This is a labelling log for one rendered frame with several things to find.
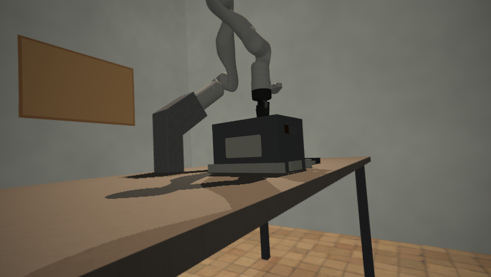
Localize dark grey crate with dividers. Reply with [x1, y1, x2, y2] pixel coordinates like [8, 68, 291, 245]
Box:
[213, 114, 306, 172]

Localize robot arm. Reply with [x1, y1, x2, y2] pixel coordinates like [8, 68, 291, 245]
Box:
[195, 0, 282, 110]

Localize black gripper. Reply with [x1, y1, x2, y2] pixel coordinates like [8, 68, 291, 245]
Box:
[252, 89, 271, 117]

